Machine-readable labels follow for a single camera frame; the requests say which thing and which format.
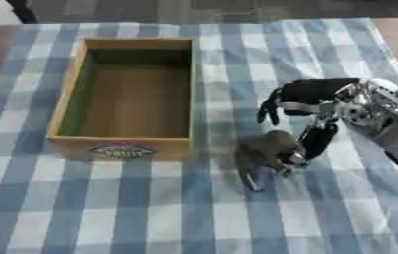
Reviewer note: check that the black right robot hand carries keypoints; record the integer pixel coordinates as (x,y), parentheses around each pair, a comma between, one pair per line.
(315,91)

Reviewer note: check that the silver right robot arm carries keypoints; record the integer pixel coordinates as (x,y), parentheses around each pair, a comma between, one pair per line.
(384,112)

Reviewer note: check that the tan cardboard box green inside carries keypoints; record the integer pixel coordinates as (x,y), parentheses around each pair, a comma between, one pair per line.
(128,99)

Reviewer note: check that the grey-brown soft toy monkey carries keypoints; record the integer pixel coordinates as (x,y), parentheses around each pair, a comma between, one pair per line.
(263,149)

